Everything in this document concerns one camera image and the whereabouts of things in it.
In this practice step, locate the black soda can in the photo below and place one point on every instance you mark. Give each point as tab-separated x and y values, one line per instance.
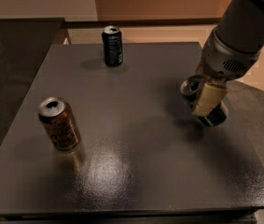
113	48

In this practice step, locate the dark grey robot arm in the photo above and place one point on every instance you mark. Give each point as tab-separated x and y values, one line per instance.
242	28

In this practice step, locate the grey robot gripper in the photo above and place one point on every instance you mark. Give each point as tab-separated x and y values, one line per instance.
223	61

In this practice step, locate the green soda can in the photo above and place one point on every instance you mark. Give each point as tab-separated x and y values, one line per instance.
190	89

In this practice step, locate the orange-brown soda can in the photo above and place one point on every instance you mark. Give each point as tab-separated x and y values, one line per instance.
58	120

